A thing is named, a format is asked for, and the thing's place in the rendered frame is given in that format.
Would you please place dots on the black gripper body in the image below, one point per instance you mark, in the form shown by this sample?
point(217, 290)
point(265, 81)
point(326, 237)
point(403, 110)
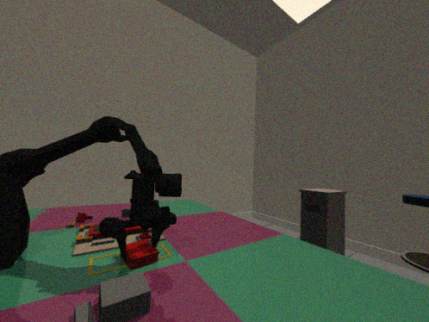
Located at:
point(115, 227)

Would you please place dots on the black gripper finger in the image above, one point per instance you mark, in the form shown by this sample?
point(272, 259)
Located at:
point(156, 233)
point(122, 243)

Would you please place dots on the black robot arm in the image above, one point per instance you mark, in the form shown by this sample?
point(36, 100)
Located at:
point(29, 163)

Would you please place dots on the long grey bar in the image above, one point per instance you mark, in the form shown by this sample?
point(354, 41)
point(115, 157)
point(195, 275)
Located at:
point(125, 212)

